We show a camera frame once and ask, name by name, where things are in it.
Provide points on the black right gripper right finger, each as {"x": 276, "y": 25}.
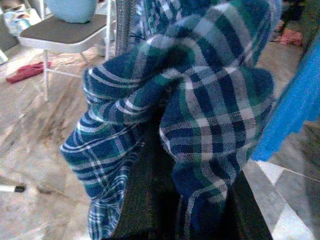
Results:
{"x": 245, "y": 212}

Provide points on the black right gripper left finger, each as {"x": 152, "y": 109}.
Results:
{"x": 150, "y": 200}

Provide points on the blue plaid shirt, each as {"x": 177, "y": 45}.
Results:
{"x": 212, "y": 112}

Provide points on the bright blue garment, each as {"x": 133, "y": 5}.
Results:
{"x": 295, "y": 107}

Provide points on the red cloth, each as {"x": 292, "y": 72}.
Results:
{"x": 27, "y": 72}

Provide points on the small pink cloth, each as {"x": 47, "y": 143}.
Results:
{"x": 290, "y": 37}

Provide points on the printed plastic bag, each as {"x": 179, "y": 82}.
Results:
{"x": 17, "y": 21}

